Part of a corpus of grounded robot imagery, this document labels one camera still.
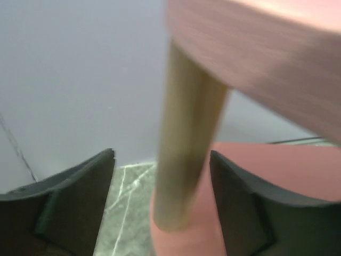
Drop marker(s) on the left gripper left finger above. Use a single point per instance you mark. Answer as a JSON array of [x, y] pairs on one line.
[[60, 215]]

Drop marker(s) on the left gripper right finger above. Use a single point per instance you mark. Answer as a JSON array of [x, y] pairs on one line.
[[260, 218]]

